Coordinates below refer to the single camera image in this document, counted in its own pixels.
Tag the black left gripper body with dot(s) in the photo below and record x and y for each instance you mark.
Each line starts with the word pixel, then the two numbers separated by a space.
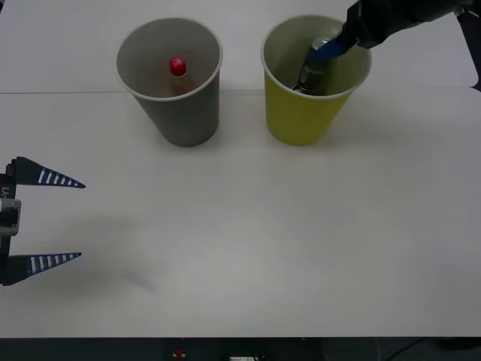
pixel 6 188

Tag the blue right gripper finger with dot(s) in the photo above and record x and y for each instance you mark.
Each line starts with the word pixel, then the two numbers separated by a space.
pixel 328 50

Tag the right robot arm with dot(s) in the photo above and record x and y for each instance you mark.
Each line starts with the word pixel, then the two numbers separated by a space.
pixel 432 13

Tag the grey plastic bin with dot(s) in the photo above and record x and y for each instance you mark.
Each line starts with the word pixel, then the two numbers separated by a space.
pixel 188 116

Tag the black drink can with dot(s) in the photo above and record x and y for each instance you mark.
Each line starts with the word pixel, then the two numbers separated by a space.
pixel 315 73

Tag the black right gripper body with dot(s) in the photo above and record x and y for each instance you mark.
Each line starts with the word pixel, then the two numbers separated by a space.
pixel 370 22

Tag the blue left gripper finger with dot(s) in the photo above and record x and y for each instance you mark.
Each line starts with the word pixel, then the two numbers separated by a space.
pixel 34 265
pixel 41 175

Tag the yellow-green plastic bin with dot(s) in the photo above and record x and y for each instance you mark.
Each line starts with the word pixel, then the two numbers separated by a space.
pixel 300 116

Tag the red-capped plastic bottle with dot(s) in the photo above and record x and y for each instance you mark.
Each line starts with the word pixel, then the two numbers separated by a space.
pixel 177 67

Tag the red button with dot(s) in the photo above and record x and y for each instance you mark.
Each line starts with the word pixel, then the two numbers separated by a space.
pixel 179 353

